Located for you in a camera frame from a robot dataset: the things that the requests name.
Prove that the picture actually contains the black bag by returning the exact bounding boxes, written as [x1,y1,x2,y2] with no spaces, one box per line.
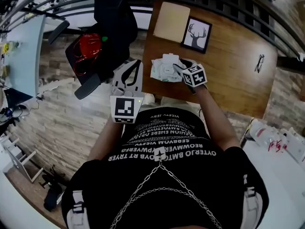
[43,184,64,212]

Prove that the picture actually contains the pale blue desk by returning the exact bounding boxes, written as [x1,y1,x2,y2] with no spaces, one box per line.
[4,14,46,98]

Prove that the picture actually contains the clear plastic bag with bottles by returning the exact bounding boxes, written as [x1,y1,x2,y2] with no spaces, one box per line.
[245,118,305,163]

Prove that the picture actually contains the red coiled cable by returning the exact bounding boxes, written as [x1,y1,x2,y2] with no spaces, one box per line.
[72,33,103,76]

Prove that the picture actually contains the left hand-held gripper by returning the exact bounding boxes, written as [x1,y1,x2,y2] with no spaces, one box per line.
[109,60,144,124]

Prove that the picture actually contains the black eyeglasses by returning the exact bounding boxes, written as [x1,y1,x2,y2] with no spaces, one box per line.
[254,54,265,74]

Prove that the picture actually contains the black framed deer picture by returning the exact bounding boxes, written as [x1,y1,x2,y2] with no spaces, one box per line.
[181,16,213,54]

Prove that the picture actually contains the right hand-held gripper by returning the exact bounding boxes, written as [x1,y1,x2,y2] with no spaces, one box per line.
[172,59,208,94]

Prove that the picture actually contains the white wet wipes pack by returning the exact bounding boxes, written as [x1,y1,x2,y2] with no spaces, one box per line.
[150,53,185,83]

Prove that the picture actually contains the beige paper pad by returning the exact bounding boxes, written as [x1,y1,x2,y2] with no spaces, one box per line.
[152,1,191,43]

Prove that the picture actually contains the person's right forearm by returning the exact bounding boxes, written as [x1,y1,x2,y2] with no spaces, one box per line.
[194,86,241,151]

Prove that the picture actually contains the silver chain necklace with pendant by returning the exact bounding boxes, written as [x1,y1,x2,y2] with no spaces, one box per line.
[110,147,223,229]

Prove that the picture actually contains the white harness strap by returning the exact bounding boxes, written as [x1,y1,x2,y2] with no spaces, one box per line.
[66,190,87,229]
[243,174,264,229]

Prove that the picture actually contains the person's black printed t-shirt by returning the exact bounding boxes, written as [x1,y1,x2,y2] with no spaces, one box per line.
[61,105,270,229]

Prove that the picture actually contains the white wooden stool frame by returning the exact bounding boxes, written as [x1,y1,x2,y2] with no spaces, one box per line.
[0,137,44,183]

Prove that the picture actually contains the person's left forearm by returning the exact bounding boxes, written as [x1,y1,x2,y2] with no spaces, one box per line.
[88,117,125,162]

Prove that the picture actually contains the black office chair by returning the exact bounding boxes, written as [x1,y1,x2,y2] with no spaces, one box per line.
[49,0,139,100]

